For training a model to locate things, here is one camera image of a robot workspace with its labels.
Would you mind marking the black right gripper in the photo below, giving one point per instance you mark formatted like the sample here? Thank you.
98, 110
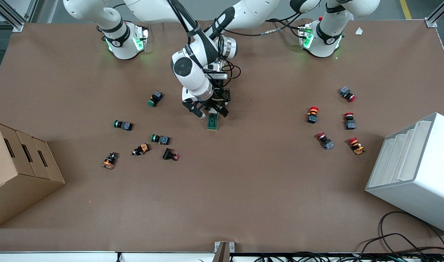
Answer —
209, 103

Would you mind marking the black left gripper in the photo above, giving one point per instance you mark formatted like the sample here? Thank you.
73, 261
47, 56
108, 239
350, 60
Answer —
217, 102

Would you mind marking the green load switch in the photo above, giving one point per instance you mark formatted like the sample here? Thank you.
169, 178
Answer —
212, 124

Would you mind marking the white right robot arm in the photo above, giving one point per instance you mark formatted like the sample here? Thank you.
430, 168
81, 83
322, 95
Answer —
191, 78

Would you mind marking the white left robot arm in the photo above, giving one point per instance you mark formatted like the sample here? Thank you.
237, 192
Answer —
325, 43

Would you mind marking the green mushroom push button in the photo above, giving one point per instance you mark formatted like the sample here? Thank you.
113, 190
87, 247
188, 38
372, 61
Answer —
125, 126
163, 139
156, 96

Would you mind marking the black square push button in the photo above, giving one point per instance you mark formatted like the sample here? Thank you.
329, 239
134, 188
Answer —
168, 154

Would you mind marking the brown paper table cover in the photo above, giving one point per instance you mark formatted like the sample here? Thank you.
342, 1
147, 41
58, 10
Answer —
244, 189

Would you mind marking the red emergency stop black block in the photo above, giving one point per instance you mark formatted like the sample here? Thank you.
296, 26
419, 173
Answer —
312, 115

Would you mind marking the red button blue block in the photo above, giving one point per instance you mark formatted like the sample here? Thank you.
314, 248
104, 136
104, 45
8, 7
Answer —
326, 143
345, 92
350, 124

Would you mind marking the red button orange block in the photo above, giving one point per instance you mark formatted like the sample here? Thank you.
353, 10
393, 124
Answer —
356, 146

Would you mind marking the cardboard box with slot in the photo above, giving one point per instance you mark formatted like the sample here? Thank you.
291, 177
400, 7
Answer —
0, 160
27, 153
49, 163

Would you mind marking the white paper scrap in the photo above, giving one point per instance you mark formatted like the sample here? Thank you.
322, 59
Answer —
359, 31

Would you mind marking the white stepped sorting rack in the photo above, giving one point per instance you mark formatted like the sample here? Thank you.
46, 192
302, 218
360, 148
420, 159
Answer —
425, 182

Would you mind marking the black selector switch orange block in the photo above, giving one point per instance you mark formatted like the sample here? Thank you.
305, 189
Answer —
142, 149
109, 161

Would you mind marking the grey metal bracket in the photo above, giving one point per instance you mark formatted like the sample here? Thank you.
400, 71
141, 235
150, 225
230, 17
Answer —
224, 251

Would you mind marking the white table edge rail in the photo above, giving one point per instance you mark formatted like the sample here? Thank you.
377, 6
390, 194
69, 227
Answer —
62, 257

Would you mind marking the aluminium frame profile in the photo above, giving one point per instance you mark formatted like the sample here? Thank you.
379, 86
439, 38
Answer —
11, 14
438, 14

